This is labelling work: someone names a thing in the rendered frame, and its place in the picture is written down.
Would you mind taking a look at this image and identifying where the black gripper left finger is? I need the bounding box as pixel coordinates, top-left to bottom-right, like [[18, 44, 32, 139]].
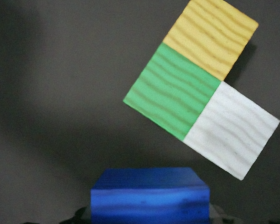
[[22, 202, 92, 224]]

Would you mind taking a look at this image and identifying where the yellow wood-grain cube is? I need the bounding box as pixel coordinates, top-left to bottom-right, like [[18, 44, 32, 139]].
[[163, 0, 259, 81]]

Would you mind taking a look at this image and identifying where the white cube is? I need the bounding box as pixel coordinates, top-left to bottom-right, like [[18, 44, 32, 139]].
[[181, 82, 279, 180]]

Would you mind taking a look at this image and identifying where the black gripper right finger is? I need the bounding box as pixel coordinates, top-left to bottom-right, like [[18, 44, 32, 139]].
[[209, 203, 280, 224]]

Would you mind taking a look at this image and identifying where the green cube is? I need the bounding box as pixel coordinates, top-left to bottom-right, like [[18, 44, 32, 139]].
[[123, 42, 222, 140]]

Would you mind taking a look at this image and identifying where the blue wood-grain cube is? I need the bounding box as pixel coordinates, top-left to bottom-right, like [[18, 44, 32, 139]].
[[91, 167, 209, 224]]

